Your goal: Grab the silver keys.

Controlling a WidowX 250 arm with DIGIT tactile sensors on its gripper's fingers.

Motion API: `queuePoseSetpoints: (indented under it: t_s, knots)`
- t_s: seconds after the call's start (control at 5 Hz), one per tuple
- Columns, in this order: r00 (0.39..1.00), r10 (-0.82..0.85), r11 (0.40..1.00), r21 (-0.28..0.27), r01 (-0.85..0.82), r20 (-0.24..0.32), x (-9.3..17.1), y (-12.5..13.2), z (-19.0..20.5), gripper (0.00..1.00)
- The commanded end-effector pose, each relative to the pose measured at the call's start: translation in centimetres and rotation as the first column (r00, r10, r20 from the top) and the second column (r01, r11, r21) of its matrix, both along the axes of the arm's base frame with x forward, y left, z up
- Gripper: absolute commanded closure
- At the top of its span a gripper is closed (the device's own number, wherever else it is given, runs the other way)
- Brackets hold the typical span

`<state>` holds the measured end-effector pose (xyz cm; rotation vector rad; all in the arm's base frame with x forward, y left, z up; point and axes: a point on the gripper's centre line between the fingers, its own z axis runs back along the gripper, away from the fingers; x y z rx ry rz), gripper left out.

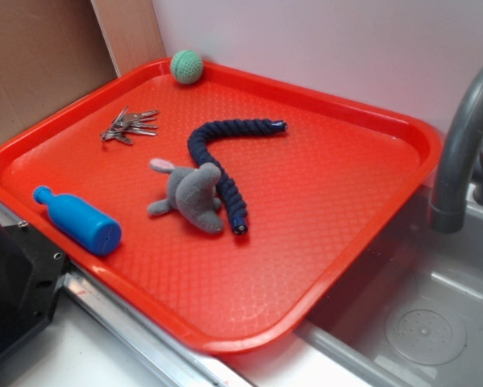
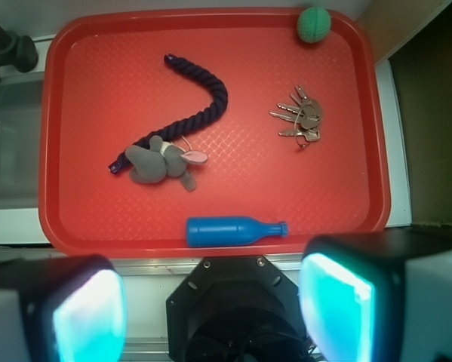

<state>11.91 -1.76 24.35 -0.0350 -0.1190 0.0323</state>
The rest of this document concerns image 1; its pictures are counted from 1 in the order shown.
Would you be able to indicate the silver key bunch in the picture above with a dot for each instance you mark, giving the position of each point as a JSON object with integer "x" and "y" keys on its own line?
{"x": 130, "y": 123}

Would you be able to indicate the blue plastic toy bottle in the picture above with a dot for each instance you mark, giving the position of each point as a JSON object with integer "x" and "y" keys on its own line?
{"x": 89, "y": 227}

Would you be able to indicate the red plastic tray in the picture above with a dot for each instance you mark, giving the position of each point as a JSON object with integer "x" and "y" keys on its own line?
{"x": 317, "y": 195}

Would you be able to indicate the grey plush mouse toy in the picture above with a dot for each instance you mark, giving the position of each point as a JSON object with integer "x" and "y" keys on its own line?
{"x": 192, "y": 193}

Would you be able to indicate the green textured ball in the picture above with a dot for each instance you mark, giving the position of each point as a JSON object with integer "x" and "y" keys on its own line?
{"x": 186, "y": 67}

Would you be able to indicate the grey toy faucet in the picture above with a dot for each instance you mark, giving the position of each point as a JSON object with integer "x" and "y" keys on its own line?
{"x": 455, "y": 173}

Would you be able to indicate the grey toy sink basin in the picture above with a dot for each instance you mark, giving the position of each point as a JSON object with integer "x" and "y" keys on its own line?
{"x": 409, "y": 310}

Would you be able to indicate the brown cardboard panel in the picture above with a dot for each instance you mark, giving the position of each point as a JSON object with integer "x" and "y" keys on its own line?
{"x": 54, "y": 52}

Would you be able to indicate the dark blue rope toy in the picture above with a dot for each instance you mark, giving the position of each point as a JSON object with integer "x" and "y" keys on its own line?
{"x": 228, "y": 190}

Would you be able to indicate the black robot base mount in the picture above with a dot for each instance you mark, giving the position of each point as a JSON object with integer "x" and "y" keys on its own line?
{"x": 31, "y": 272}

